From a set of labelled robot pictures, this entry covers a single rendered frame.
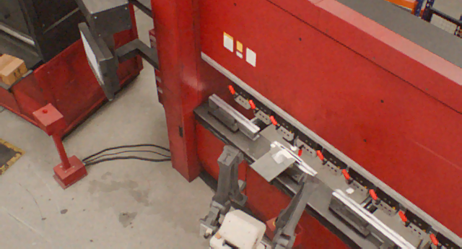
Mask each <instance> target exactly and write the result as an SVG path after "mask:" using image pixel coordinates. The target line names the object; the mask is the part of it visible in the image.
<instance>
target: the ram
mask: <svg viewBox="0 0 462 249"><path fill-rule="evenodd" d="M199 25H200V40H201V52H202V53H203V54H205V55H207V56H208V57H210V58H211V59H212V60H214V61H216V63H217V64H219V65H220V66H221V67H222V68H224V69H226V70H227V71H228V72H230V73H231V74H232V75H234V76H236V77H237V78H238V79H240V80H241V81H243V82H244V83H246V84H247V85H248V86H249V87H251V88H253V89H254V90H255V91H257V93H258V94H260V95H261V96H262V97H264V98H266V99H267V100H269V101H270V102H272V103H273V104H275V106H277V107H278V108H280V109H281V110H283V111H284V112H285V113H287V114H288V115H290V116H291V117H293V118H294V119H296V120H297V121H299V122H300V123H301V124H302V125H303V126H304V127H306V128H307V129H309V130H310V131H312V132H313V133H314V134H315V135H317V136H319V137H320V138H322V139H323V140H324V141H326V142H328V143H329V144H330V145H331V146H333V147H334V148H336V149H337V150H339V151H340V152H341V153H342V154H343V155H344V156H347V157H348V158H349V159H350V160H352V161H353V162H355V163H356V164H358V165H359V166H360V167H362V168H363V169H364V170H366V171H368V172H369V173H371V174H372V175H374V176H375V177H376V178H377V179H378V180H379V181H381V182H382V183H384V184H385V185H387V186H388V187H390V188H391V189H393V190H394V191H395V192H397V193H398V194H400V195H401V196H403V197H404V198H405V199H407V201H409V202H410V203H412V204H413V205H415V206H416V207H417V208H418V209H420V210H422V211H423V212H425V213H426V214H428V215H429V216H431V217H432V218H433V219H435V221H436V222H438V223H439V224H441V225H442V226H444V227H445V228H447V229H448V230H450V231H451V232H452V233H454V234H455V235H457V236H459V237H460V238H461V239H462V113H459V112H458V111H457V110H454V109H453V108H451V107H450V106H448V105H446V104H444V103H442V102H440V101H439V100H437V98H435V97H433V96H432V95H430V94H427V93H426V92H424V91H422V90H420V89H419V88H417V87H415V86H414V85H413V84H410V83H409V82H406V81H404V80H403V79H401V78H400V77H398V76H396V75H395V74H393V73H391V72H389V71H388V70H387V69H384V68H383V67H382V66H380V65H378V64H376V63H375V62H373V61H371V60H370V59H368V58H366V57H364V56H362V55H360V54H359V53H357V52H355V51H353V50H352V49H351V48H348V47H347V46H345V45H344V44H342V43H340V42H338V41H336V40H335V39H334V38H332V37H331V36H329V35H327V34H325V33H324V32H322V31H320V30H319V29H317V28H314V26H311V25H309V24H308V23H306V22H304V21H302V20H301V19H299V18H298V17H296V16H295V15H293V14H291V13H289V12H286V10H285V9H283V8H281V7H280V6H278V5H276V4H275V3H273V2H271V1H269V0H199ZM224 32H225V33H227V35H229V36H230V37H231V38H232V51H231V50H229V49H228V48H226V47H225V46H224ZM237 42H239V43H241V44H243V52H241V51H239V50H238V49H237ZM246 48H249V49H250V50H252V51H253V52H254V53H256V67H254V66H252V65H251V64H249V63H248V62H247V61H246ZM237 51H239V52H240V53H242V55H243V57H242V58H241V57H240V56H239V55H238V54H237ZM201 58H202V59H204V60H205V61H207V63H208V64H210V65H212V66H213V67H214V68H215V69H217V70H218V71H220V72H221V73H223V74H224V75H225V76H226V77H228V78H229V79H231V80H232V81H233V82H234V83H237V84H238V85H240V86H241V87H242V88H243V89H245V90H246V91H248V93H250V94H251V95H252V96H254V97H255V98H256V99H257V100H259V101H261V102H262V103H263V104H264V105H267V106H268V107H270V108H271V109H272V110H273V111H275V112H276V113H278V114H279V115H280V116H281V117H283V118H284V119H286V120H287V121H289V122H290V123H291V124H292V125H293V126H295V127H296V128H298V129H300V130H301V131H302V132H303V133H304V134H306V135H307V136H309V137H310V138H311V139H313V140H314V141H316V142H317V143H319V144H320V145H322V146H323V147H325V148H326V149H327V150H328V151H330V152H331V153H332V154H333V155H334V156H336V157H338V158H339V159H340V160H341V161H342V162H345V163H346V164H348V165H349V166H350V167H352V168H353V169H354V170H356V171H357V172H358V173H360V174H361V175H363V176H364V177H365V178H366V179H368V180H369V181H370V182H372V183H373V184H375V185H376V186H377V187H379V188H380V189H381V190H383V191H384V192H386V193H388V194H389V195H390V196H392V197H393V198H395V199H396V200H397V202H399V203H400V204H402V205H403V206H405V207H406V208H408V209H409V210H411V211H412V212H414V213H415V214H416V215H417V216H419V217H420V218H422V219H423V220H425V221H426V222H427V223H428V224H430V225H431V226H432V227H434V228H435V229H436V230H438V231H439V232H441V233H443V234H444V235H445V236H447V237H448V238H450V239H451V241H453V242H454V243H455V244H456V245H459V246H460V247H462V244H461V243H460V242H458V241H457V240H456V239H455V238H453V237H452V236H450V235H449V234H448V233H447V232H445V231H444V230H442V229H440V228H439V227H437V226H436V225H435V224H433V223H432V222H431V221H430V220H428V218H426V217H425V216H422V215H421V214H420V213H419V212H417V211H416V210H414V209H413V208H411V207H410V206H409V205H408V204H405V203H404V202H403V201H402V200H401V199H400V198H398V197H397V196H395V195H394V194H392V193H391V192H390V191H388V190H386V189H385V188H384V187H382V186H381V185H379V184H378V183H376V182H375V181H374V180H373V179H371V178H370V176H368V175H366V174H364V173H363V172H362V171H361V170H359V169H358V168H356V167H355V166H354V165H352V164H351V163H350V162H348V161H346V160H345V159H343V158H342V157H340V156H339V155H338V154H337V153H335V151H333V150H332V149H330V148H329V147H327V146H326V145H325V144H324V143H322V142H321V141H319V140H317V139H316V138H315V137H313V136H312V135H310V134H309V133H308V132H307V131H305V130H304V129H302V128H300V127H299V126H298V125H297V124H296V123H295V122H293V121H291V120H290V119H288V117H286V116H285V115H283V114H282V113H280V112H279V111H278V110H276V109H275V108H273V107H272V106H271V105H270V104H268V103H267V102H264V101H263V100H262V99H261V98H259V97H258V96H256V95H255V94H253V92H251V91H250V90H249V89H248V88H247V87H245V86H243V85H242V84H241V83H239V82H238V81H237V80H235V79H233V78H232V77H231V76H229V75H228V74H226V73H225V72H223V70H221V69H219V68H218V67H217V66H215V65H214V64H213V63H211V61H210V60H208V59H207V58H204V57H203V56H201Z"/></svg>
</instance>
